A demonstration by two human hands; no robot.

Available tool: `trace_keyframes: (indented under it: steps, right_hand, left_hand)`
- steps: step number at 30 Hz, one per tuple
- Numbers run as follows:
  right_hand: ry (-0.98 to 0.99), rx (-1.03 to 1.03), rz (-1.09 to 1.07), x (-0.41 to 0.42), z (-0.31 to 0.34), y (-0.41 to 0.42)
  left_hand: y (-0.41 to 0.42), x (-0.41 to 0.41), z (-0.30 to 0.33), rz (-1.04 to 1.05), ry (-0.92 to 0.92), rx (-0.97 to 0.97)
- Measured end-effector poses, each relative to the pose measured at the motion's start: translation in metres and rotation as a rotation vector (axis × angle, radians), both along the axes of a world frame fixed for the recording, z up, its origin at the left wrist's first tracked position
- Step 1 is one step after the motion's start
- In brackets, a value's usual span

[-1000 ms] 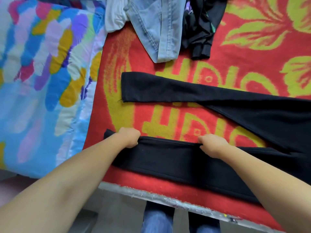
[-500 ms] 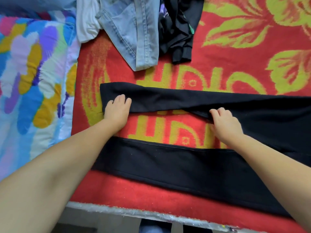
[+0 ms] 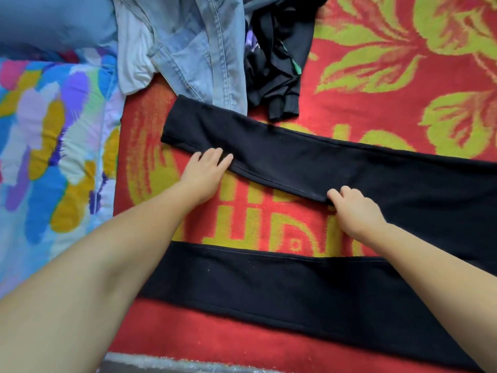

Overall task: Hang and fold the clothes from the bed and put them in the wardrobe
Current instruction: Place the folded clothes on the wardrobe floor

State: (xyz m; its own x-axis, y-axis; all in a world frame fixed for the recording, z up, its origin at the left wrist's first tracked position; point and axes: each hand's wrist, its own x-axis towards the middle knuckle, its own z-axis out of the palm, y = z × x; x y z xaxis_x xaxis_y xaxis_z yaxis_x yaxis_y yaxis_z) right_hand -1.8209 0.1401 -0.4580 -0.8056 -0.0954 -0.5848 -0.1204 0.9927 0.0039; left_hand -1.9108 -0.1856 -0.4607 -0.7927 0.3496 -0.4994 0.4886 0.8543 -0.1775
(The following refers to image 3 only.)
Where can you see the blue patterned pillow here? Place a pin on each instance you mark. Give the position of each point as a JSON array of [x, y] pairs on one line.
[[46, 159]]

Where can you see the person's right hand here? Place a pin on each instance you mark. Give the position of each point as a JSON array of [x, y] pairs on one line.
[[356, 213]]

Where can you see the red and yellow blanket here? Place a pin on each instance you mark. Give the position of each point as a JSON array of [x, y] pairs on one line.
[[373, 66]]

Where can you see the person's left hand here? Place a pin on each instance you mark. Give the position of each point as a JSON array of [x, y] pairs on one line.
[[203, 176]]

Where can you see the black wide leg trousers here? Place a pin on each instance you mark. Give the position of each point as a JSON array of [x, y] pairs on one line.
[[310, 291]]

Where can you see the person's left forearm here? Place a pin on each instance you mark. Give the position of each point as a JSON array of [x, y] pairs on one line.
[[85, 283]]

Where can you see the pile of mixed clothes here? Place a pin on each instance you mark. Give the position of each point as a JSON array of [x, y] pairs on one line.
[[202, 50]]

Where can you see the pale blue pillow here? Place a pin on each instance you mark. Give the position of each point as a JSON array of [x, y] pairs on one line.
[[54, 19]]

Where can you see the person's right forearm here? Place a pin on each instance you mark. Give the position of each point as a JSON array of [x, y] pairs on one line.
[[443, 283]]

